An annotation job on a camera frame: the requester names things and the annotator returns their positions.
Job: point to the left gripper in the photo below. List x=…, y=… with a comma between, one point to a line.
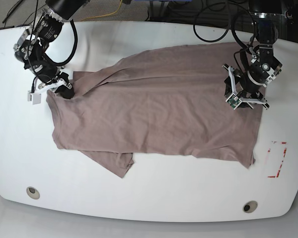
x=242, y=86

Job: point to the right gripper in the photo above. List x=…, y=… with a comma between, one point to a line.
x=60, y=84

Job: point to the mauve t-shirt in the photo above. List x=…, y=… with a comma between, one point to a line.
x=168, y=101

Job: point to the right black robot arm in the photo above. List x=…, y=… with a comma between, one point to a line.
x=31, y=48

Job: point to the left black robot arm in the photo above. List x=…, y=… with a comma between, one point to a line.
x=257, y=66

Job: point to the red tape rectangle marking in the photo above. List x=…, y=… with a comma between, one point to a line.
x=275, y=158

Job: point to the left table grommet hole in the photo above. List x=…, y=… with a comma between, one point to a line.
x=33, y=193

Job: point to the table grommet hole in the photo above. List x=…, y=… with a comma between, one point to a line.
x=33, y=193
x=250, y=206

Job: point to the right table grommet hole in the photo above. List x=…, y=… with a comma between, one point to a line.
x=250, y=206

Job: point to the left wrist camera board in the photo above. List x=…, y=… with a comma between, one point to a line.
x=234, y=101

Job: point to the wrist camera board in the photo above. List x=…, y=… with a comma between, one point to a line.
x=34, y=98
x=234, y=101

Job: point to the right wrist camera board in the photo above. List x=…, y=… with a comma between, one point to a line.
x=34, y=98

